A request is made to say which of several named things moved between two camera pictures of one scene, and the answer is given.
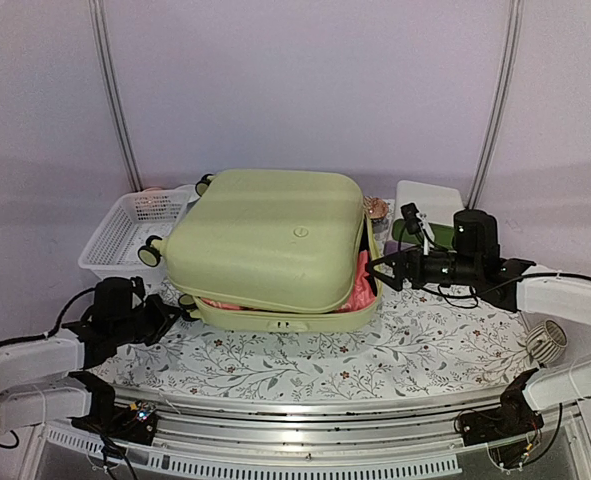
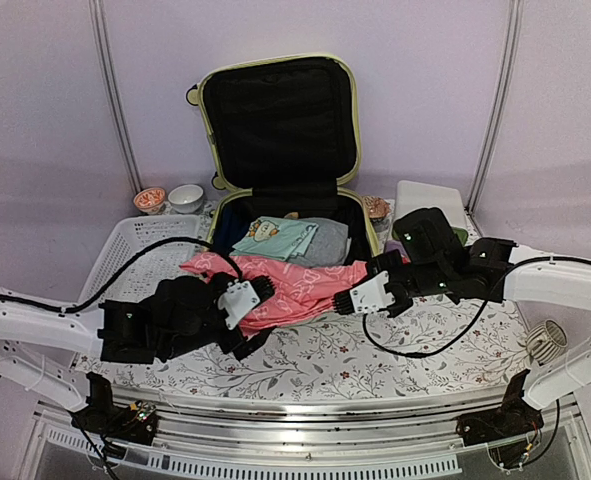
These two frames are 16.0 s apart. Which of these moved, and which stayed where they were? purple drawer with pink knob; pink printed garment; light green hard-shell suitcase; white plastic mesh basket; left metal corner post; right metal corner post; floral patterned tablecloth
Moved: white plastic mesh basket; pink printed garment; light green hard-shell suitcase
Stayed: right metal corner post; purple drawer with pink knob; floral patterned tablecloth; left metal corner post
